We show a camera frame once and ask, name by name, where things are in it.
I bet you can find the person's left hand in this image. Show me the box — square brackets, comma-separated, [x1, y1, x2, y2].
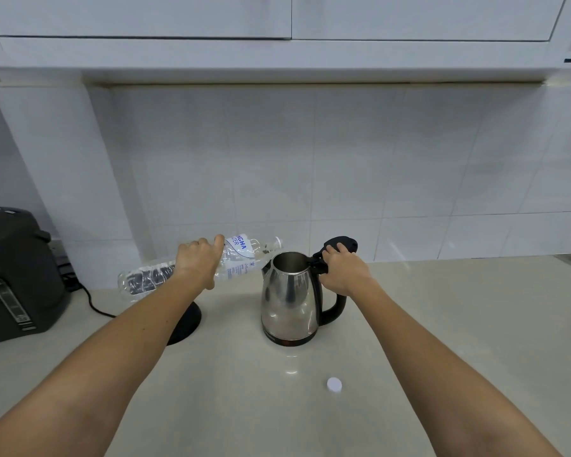
[173, 235, 226, 292]

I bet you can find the person's right hand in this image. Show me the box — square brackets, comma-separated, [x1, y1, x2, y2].
[319, 244, 376, 297]

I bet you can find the clear plastic water bottle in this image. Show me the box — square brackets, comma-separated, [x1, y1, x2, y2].
[117, 235, 285, 297]

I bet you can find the stainless steel electric kettle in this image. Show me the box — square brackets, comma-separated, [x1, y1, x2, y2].
[260, 236, 360, 348]

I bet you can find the person's left forearm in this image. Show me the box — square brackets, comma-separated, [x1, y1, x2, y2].
[0, 267, 203, 457]

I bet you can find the person's right forearm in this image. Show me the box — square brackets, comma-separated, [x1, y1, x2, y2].
[346, 280, 565, 457]

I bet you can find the black round kettle base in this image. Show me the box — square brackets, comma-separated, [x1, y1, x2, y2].
[166, 301, 202, 347]

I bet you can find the black electric thermo pot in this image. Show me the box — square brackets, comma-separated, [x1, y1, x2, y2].
[0, 207, 73, 349]

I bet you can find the wide white cabinet door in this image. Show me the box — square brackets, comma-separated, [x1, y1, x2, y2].
[0, 0, 294, 41]

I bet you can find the black power cable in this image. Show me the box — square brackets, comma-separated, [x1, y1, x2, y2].
[57, 262, 118, 321]

